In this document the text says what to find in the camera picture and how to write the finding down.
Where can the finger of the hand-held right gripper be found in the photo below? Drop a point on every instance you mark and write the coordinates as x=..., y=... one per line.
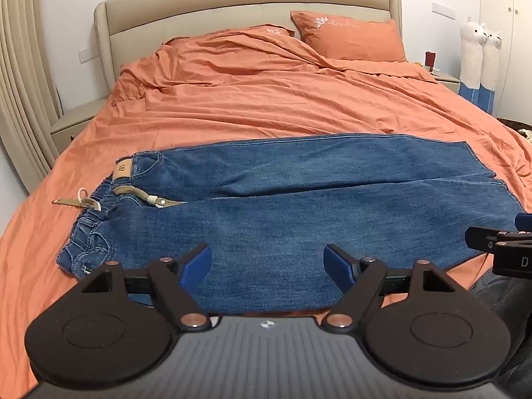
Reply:
x=524, y=222
x=488, y=239

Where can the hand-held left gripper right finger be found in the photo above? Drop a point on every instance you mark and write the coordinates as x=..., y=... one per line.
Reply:
x=338, y=262

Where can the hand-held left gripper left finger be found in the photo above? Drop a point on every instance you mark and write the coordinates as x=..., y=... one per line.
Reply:
x=198, y=264

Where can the blue denim pants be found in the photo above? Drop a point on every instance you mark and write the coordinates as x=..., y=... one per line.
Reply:
x=291, y=216

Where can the dark cloth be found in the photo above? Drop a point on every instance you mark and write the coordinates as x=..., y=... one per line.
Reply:
x=503, y=320

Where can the white wardrobe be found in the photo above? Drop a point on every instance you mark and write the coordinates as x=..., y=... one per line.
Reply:
x=519, y=70

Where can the beige nightstand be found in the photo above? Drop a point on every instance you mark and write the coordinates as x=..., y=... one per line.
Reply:
x=79, y=120
x=447, y=79

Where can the white alpaca plush toy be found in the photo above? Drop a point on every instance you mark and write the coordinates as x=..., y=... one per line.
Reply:
x=471, y=54
x=491, y=62

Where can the orange duvet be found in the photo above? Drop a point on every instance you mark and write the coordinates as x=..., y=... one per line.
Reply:
x=291, y=104

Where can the orange embroidered pillow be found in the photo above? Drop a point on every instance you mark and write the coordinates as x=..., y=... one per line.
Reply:
x=353, y=39
x=257, y=33

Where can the beige pleated curtain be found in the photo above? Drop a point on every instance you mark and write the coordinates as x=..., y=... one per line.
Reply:
x=25, y=91

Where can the beige upholstered bed headboard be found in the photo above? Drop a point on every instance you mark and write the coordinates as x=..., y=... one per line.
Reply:
x=208, y=8

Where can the white wall socket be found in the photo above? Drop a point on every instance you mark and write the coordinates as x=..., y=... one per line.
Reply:
x=84, y=54
x=439, y=8

